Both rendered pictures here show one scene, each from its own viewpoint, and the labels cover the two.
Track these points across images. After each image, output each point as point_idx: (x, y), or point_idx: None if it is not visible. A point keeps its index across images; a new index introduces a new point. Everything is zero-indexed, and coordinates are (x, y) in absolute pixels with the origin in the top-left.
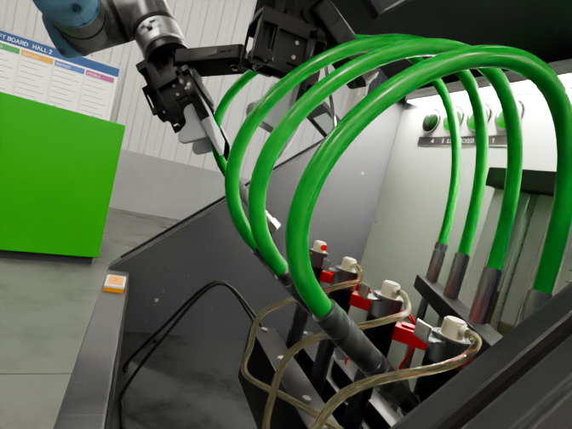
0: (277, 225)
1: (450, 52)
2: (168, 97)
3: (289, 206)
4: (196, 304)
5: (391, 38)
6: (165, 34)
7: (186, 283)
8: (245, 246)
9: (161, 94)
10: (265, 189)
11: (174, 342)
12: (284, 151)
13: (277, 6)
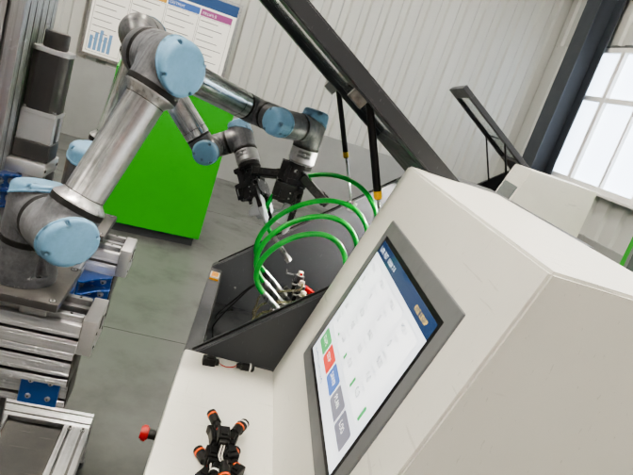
0: (289, 259)
1: (298, 234)
2: (246, 191)
3: (317, 243)
4: (256, 293)
5: (319, 201)
6: (248, 158)
7: (251, 281)
8: (287, 264)
9: (243, 189)
10: (258, 257)
11: (242, 312)
12: (285, 232)
13: (284, 178)
